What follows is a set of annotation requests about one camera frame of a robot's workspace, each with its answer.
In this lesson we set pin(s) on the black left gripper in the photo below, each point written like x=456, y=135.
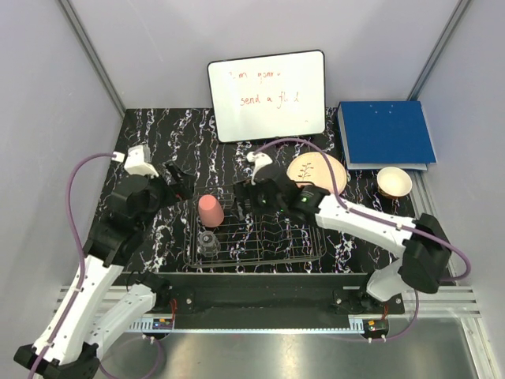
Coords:
x=183, y=187

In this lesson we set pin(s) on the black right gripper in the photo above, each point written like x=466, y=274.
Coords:
x=245, y=190

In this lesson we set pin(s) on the pink plastic cup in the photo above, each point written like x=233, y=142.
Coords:
x=210, y=211

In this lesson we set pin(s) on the pink and cream plate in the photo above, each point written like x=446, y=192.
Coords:
x=311, y=167

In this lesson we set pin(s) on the clear drinking glass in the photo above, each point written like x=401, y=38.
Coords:
x=208, y=244

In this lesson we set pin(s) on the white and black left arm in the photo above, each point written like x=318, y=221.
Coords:
x=75, y=341

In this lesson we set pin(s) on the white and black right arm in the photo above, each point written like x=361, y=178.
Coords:
x=420, y=246

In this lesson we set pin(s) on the small whiteboard with red writing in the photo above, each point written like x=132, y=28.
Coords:
x=270, y=96

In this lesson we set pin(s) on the blue binder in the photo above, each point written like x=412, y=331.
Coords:
x=378, y=134

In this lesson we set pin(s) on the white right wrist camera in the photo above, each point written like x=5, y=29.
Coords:
x=259, y=161

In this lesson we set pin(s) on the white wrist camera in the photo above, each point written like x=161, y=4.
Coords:
x=259, y=161
x=137, y=161

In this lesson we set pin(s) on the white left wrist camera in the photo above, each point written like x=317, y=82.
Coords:
x=137, y=161

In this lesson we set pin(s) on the metal wire dish rack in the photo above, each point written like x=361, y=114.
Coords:
x=250, y=240

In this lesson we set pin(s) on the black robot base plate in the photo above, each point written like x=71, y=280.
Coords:
x=259, y=301

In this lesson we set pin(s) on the white cable duct strip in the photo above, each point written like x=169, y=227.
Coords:
x=151, y=325

